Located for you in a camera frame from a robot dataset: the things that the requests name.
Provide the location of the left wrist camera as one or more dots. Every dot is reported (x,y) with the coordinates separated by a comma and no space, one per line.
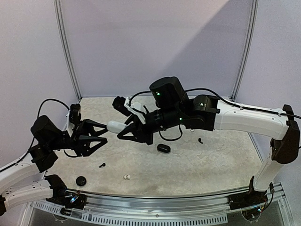
(73,117)

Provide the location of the left frame post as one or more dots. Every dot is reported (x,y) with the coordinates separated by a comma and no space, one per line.
(66,49)

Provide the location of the frame post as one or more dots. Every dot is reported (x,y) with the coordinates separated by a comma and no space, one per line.
(246,49)
(66,49)

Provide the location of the right frame post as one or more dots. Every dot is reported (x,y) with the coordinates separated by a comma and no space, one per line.
(246,49)

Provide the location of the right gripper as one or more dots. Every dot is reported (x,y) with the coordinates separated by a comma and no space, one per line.
(140,127)

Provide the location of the black earbud charging case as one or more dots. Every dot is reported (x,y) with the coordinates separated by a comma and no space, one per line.
(162,148)

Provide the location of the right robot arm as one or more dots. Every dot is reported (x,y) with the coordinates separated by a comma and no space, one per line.
(209,111)

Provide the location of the aluminium front rail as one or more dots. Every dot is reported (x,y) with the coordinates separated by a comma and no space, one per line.
(194,210)

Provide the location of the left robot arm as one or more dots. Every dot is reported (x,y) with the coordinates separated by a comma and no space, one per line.
(38,159)

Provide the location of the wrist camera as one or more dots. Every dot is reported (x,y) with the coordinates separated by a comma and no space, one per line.
(124,106)
(73,117)

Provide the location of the round black case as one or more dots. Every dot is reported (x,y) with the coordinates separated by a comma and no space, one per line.
(81,181)

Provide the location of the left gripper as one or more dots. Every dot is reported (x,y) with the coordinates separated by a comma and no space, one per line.
(80,141)

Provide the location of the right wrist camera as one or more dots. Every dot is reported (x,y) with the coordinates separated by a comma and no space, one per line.
(124,106)

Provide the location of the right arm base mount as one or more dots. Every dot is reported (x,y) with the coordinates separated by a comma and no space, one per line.
(247,199)

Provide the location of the white earbud charging case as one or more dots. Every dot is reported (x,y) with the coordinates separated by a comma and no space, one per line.
(115,127)

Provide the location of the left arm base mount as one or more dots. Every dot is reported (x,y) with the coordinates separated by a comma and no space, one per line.
(70,200)

